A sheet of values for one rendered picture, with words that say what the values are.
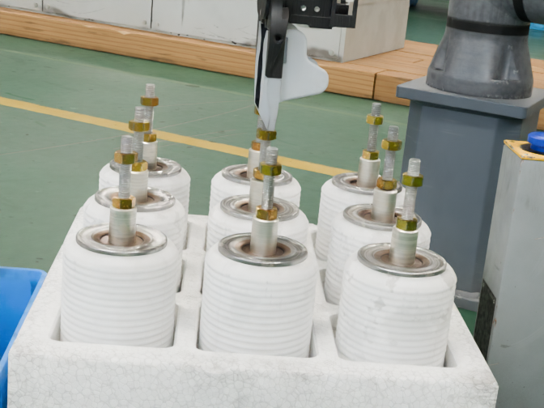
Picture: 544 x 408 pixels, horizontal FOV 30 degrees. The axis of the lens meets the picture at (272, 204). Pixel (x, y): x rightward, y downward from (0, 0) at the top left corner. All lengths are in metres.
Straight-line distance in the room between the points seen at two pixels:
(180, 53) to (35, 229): 1.70
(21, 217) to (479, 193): 0.74
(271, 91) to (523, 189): 0.29
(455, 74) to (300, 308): 0.67
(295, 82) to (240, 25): 2.34
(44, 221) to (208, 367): 0.91
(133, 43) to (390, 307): 2.60
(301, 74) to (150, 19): 2.52
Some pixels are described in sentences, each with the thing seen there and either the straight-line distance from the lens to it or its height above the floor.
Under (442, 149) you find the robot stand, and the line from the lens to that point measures 1.45.
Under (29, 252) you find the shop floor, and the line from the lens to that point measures 1.55.
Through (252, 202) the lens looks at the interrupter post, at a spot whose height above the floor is 0.26.
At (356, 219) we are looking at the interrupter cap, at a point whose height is 0.25.
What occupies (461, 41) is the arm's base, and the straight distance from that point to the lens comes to 1.44.
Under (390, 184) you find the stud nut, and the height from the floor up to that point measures 0.29.
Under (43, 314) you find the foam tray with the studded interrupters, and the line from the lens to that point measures 0.89.
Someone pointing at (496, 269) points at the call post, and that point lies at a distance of 1.09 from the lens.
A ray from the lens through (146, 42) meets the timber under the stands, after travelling 3.34.
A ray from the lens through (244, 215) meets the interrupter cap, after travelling 0.93.
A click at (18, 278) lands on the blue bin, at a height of 0.11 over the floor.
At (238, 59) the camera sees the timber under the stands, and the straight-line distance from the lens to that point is 3.17.
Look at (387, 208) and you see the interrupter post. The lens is 0.96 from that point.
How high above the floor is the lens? 0.53
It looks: 17 degrees down
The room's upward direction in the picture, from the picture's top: 5 degrees clockwise
